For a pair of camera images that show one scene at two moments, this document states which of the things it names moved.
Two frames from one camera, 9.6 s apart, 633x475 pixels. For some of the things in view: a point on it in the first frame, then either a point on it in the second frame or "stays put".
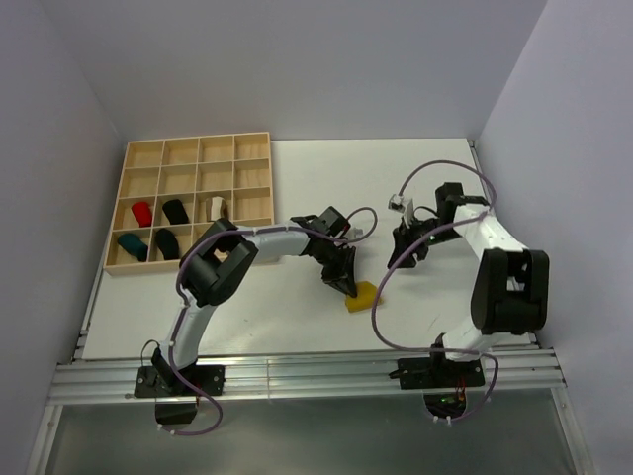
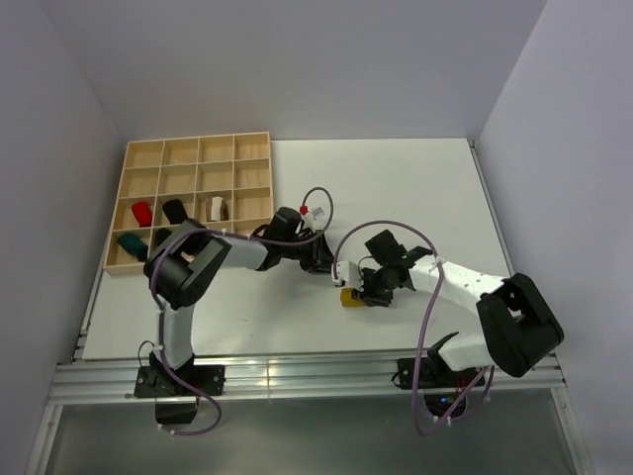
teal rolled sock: (134, 244) stays put
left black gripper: (342, 277) → (320, 257)
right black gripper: (405, 239) → (369, 297)
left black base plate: (161, 381) stays put
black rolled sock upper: (175, 212) stays put
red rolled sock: (142, 214) stays put
